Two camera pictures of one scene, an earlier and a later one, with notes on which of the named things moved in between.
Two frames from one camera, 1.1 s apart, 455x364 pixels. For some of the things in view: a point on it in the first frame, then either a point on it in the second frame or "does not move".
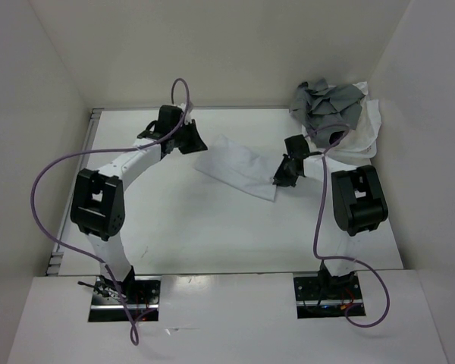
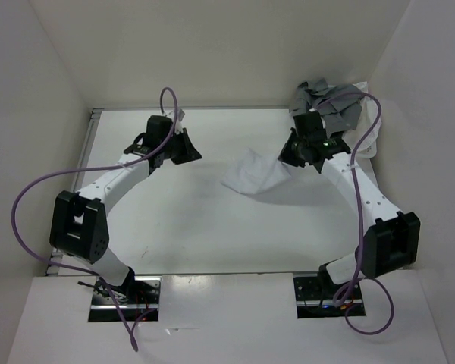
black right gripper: x=280 y=179 to x=285 y=155
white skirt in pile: x=360 y=142 does not move
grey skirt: x=317 y=104 does not move
